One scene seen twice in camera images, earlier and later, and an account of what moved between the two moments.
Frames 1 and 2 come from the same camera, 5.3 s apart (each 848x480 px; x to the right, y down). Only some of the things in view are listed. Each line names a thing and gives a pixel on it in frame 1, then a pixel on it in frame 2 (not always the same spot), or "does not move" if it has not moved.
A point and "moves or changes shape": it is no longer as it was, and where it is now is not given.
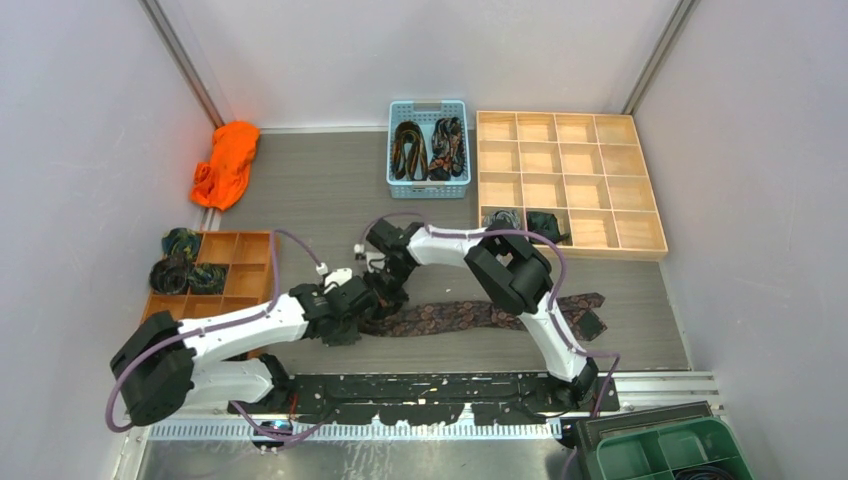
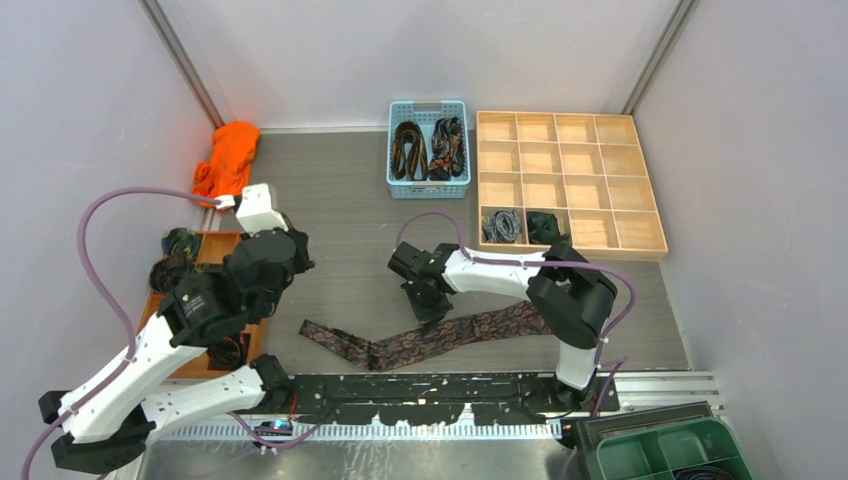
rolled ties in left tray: (169, 275) does not move
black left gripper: (347, 337) to (303, 263)
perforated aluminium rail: (356, 432) does not move
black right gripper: (390, 302) to (427, 315)
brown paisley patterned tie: (578, 310) moves or changes shape
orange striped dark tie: (409, 159) does not move
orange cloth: (221, 183) does not move
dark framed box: (594, 431) does not move
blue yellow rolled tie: (181, 241) does not move
